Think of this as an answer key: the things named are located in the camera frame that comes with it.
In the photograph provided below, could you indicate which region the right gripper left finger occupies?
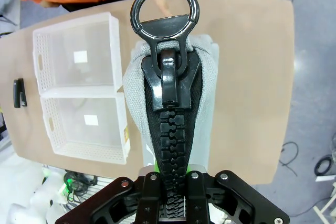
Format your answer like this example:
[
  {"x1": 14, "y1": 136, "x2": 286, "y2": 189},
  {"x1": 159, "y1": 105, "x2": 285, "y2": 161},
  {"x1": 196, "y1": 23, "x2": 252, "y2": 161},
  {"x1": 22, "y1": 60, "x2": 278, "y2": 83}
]
[{"x1": 54, "y1": 163, "x2": 161, "y2": 224}]

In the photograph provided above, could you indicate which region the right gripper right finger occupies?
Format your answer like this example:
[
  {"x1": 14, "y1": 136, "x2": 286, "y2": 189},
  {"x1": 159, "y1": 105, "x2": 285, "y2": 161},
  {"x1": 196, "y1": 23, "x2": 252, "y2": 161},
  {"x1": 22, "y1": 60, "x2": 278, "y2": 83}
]
[{"x1": 185, "y1": 163, "x2": 291, "y2": 224}]

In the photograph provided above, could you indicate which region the white perforated plastic basket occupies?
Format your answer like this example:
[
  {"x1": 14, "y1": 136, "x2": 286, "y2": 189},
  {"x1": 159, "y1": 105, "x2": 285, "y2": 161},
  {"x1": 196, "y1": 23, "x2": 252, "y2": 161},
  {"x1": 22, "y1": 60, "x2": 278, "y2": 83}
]
[
  {"x1": 32, "y1": 12, "x2": 124, "y2": 95},
  {"x1": 39, "y1": 91, "x2": 131, "y2": 166}
]

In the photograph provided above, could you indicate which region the black stapler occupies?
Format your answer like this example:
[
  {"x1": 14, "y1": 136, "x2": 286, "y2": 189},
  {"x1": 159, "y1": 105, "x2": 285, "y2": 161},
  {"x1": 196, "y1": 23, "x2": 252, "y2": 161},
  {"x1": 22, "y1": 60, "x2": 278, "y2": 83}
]
[{"x1": 13, "y1": 78, "x2": 28, "y2": 109}]

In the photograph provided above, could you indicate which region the black cable bundle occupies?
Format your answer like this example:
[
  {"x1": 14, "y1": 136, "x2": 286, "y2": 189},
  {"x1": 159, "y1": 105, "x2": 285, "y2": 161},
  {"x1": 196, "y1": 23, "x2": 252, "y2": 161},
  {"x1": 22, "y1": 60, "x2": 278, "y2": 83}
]
[{"x1": 62, "y1": 170, "x2": 98, "y2": 210}]

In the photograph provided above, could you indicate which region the coiled black floor cable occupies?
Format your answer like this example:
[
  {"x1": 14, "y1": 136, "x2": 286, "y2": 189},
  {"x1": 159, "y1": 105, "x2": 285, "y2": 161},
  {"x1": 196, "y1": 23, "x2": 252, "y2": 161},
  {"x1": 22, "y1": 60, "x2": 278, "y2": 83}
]
[{"x1": 314, "y1": 154, "x2": 336, "y2": 183}]

